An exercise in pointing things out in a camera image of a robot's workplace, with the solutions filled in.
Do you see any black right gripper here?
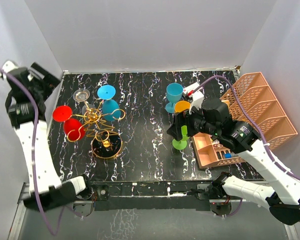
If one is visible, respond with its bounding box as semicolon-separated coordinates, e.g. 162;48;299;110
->
166;101;220;142

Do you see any green wine glass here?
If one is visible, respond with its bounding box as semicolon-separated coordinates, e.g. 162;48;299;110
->
172;125;189;151

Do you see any yellow wine glass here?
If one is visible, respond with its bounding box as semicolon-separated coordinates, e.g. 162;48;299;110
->
174;100;191;113

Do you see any teal wine glass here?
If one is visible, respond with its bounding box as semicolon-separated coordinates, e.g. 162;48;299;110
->
165;82;184;114

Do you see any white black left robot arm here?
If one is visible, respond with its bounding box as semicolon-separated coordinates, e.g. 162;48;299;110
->
1;60;94;212

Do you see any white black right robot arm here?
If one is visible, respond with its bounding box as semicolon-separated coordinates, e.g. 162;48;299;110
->
166;98;300;225

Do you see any clear wine glass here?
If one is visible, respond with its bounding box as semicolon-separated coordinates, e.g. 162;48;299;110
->
72;88;96;115

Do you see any red wine glass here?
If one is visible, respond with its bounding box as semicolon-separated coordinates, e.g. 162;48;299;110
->
52;105;86;142

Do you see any blue wine glass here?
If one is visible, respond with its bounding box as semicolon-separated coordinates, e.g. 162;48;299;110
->
97;84;121;122

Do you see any white small box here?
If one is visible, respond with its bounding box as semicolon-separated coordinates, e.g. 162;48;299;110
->
182;82;199;97

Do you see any blue white small bottle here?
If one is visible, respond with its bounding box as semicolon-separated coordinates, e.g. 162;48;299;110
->
224;152;238;159

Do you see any pink plastic file organizer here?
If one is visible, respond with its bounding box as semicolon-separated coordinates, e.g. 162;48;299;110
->
192;72;298;169

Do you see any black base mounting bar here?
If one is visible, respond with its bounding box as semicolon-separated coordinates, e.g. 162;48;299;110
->
72;178;244;212

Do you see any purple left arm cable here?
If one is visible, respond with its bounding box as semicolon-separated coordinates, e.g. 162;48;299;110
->
0;62;66;237

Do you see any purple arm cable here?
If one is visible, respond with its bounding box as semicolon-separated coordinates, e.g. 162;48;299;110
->
0;62;66;237
194;75;300;225

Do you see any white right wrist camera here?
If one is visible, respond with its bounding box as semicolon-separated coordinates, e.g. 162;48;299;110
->
183;87;204;111

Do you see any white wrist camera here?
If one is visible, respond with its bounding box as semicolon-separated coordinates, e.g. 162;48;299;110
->
0;60;18;80
183;87;204;111

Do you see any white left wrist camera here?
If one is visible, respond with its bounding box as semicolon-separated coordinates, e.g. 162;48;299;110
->
0;60;18;80

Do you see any gold wire glass rack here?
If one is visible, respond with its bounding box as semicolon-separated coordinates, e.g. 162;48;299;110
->
72;100;126;160

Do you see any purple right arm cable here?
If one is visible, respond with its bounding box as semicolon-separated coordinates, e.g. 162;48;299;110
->
194;75;300;225

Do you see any aluminium frame rail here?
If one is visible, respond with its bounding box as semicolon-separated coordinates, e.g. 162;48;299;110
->
8;180;299;240

